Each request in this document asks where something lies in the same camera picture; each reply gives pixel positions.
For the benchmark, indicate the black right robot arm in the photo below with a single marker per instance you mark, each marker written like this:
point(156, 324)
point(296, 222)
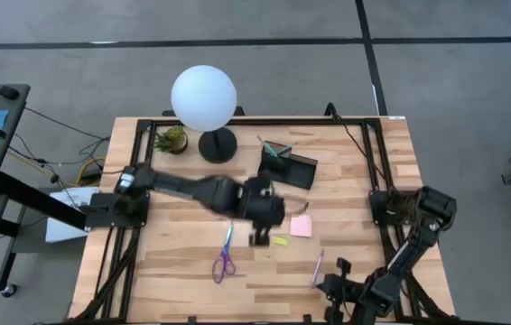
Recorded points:
point(436, 207)

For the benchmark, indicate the yellow eraser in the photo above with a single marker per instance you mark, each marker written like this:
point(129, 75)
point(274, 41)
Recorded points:
point(281, 241)

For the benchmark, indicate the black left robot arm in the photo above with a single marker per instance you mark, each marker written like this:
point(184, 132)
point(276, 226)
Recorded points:
point(179, 185)

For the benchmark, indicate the white globe table lamp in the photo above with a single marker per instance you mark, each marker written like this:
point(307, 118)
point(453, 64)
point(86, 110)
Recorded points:
point(203, 97)

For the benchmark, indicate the purple pen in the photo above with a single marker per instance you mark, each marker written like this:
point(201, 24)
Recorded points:
point(317, 268)

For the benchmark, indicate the black metal table frame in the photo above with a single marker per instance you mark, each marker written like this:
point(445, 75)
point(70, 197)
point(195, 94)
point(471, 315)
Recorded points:
point(282, 121)

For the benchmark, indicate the green pencil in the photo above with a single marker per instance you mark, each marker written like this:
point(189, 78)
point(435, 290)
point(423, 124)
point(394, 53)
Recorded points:
point(268, 146)
point(285, 149)

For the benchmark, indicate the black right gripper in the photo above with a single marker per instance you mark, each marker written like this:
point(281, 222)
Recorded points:
point(343, 289)

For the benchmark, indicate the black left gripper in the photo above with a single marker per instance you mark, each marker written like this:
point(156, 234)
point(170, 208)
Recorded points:
point(262, 205)

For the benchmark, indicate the white paper sheet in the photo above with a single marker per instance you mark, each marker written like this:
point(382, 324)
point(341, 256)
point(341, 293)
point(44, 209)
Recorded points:
point(63, 230)

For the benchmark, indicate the black computer mouse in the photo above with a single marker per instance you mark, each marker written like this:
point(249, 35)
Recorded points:
point(8, 92)

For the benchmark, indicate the pink sticky note pad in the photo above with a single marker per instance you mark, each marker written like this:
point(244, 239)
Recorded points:
point(301, 225)

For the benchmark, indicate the potted succulent plant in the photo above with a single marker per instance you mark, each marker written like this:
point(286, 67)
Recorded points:
point(172, 141)

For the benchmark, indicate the black mesh desk organizer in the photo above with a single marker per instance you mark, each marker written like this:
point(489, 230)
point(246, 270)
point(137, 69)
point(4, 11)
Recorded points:
point(296, 173)

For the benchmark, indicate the black side desk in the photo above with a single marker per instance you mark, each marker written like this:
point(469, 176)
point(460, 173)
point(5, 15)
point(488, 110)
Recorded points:
point(14, 104)

